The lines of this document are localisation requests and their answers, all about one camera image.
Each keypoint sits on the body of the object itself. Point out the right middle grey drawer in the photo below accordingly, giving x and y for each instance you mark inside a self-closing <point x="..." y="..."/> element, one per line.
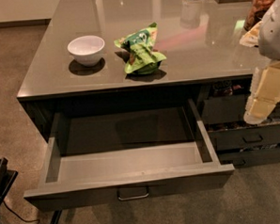
<point x="230" y="139"/>

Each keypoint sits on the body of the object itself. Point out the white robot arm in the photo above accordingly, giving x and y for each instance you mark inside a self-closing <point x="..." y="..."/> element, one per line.
<point x="268" y="41"/>

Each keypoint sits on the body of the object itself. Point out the right upper grey drawer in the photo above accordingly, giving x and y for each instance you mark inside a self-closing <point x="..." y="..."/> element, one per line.
<point x="228" y="109"/>

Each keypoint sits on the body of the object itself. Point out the right bottom grey drawer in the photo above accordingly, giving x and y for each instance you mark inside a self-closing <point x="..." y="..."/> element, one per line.
<point x="250" y="158"/>

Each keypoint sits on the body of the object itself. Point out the green rice chip bag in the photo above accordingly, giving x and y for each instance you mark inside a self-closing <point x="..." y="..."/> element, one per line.
<point x="143" y="59"/>

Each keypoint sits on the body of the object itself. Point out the white ceramic bowl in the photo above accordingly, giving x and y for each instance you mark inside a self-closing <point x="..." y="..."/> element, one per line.
<point x="86" y="50"/>

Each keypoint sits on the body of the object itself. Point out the glass jar of nuts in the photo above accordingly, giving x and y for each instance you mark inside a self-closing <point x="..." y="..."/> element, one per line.
<point x="256" y="12"/>

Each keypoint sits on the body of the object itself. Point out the open grey top drawer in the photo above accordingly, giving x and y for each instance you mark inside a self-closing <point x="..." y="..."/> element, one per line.
<point x="88" y="159"/>

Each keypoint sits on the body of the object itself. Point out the metal drawer handle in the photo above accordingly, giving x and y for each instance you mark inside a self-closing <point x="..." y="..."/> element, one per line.
<point x="134" y="193"/>

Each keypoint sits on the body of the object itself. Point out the grey kitchen counter cabinet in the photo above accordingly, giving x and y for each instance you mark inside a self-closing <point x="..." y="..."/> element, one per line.
<point x="200" y="39"/>

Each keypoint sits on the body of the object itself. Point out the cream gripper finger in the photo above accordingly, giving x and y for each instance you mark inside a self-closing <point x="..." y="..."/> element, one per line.
<point x="249" y="39"/>
<point x="265" y="93"/>

